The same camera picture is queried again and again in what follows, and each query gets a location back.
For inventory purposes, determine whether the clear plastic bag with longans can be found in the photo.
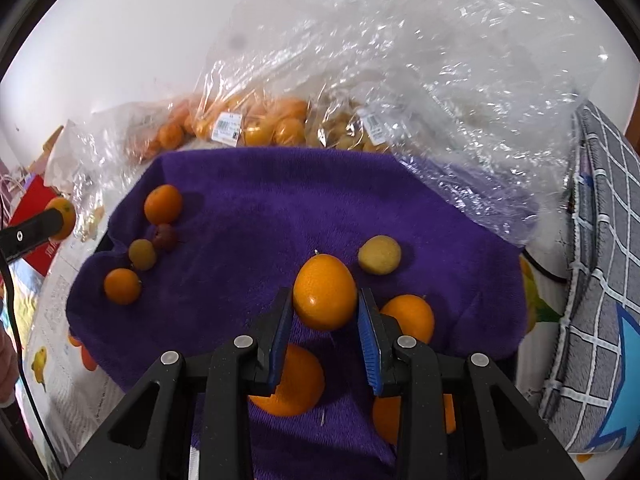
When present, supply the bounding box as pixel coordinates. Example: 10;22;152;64
304;0;401;156

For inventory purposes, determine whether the red packet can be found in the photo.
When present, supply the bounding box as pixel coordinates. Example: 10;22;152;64
7;175;63;276

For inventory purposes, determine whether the purple towel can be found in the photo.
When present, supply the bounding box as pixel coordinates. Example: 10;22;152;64
65;146;531;480

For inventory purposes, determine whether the large oval orange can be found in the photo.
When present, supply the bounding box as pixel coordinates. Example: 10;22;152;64
292;253;359;332

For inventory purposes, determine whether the small yellow-brown fruit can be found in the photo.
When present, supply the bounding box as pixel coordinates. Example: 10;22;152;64
128;239;157;271

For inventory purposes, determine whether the brown wooden door frame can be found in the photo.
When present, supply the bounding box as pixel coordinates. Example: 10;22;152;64
624;102;640;158

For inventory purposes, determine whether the pile of brown longans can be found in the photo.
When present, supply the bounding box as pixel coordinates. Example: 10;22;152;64
306;102;391;155

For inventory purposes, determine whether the pile of orange persimmons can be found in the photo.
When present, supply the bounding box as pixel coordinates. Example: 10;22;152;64
130;102;196;161

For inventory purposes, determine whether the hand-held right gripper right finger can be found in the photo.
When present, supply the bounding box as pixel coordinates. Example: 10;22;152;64
357;287;586;480

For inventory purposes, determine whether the clear plastic bag with persimmons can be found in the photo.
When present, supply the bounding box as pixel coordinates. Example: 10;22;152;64
65;100;197;201

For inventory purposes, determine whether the grey checked cushion, blue star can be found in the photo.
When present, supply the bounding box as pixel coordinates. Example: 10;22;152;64
537;100;640;456

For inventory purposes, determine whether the pale yellow citrus fruit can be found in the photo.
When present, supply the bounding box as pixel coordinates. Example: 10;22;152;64
357;235;402;276

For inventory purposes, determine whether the large empty clear plastic bag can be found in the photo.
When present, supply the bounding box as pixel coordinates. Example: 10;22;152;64
390;0;626;248

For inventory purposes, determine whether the clear plastic bag with oranges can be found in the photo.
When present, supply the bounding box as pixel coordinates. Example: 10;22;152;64
192;55;312;150

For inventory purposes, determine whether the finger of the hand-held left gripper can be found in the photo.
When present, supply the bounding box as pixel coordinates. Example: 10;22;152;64
0;207;63;263

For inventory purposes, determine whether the thin black cable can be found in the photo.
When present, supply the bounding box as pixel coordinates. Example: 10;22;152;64
522;252;568;283

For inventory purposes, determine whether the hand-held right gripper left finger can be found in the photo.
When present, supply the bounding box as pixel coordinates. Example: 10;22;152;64
62;287;294;480

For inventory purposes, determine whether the pile of bagged oranges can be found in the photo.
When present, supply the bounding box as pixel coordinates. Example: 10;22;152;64
192;97;308;147

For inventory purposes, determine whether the white price label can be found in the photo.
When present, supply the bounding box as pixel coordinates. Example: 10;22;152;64
212;112;242;143
364;112;388;142

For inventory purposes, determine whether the small red fruit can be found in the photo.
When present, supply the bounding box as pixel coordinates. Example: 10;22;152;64
151;223;178;252

